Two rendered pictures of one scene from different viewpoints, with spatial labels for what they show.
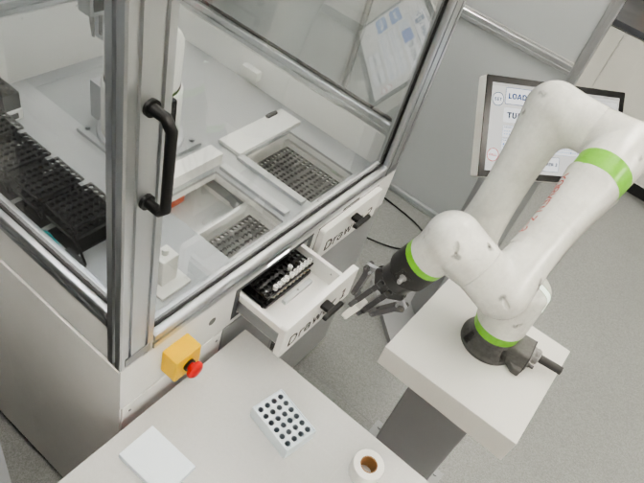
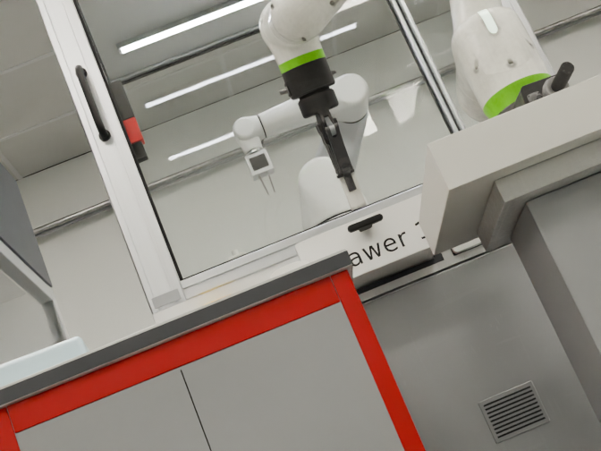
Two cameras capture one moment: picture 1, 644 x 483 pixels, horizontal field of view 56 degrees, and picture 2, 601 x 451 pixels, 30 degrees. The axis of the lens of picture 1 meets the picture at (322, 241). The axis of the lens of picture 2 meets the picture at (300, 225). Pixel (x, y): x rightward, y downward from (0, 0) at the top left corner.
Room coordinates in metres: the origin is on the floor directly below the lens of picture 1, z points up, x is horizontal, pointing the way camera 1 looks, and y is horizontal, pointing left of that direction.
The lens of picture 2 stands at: (-0.19, -1.90, 0.30)
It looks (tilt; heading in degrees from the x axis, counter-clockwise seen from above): 17 degrees up; 61
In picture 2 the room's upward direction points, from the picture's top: 23 degrees counter-clockwise
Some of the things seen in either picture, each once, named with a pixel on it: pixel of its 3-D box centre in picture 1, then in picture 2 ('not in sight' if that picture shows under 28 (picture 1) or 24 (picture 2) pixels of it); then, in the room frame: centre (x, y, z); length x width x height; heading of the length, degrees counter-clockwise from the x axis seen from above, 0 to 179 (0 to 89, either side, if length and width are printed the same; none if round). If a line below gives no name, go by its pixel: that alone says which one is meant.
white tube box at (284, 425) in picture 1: (282, 423); not in sight; (0.70, -0.05, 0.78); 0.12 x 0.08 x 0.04; 55
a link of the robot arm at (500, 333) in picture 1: (508, 300); (501, 67); (1.08, -0.48, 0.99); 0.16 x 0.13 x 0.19; 61
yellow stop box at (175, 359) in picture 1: (181, 357); not in sight; (0.71, 0.20, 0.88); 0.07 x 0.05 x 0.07; 156
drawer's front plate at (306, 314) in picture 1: (317, 309); (371, 242); (0.96, -0.04, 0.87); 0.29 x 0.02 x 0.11; 156
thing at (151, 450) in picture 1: (157, 461); not in sight; (0.53, 0.17, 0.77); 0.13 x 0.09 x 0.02; 66
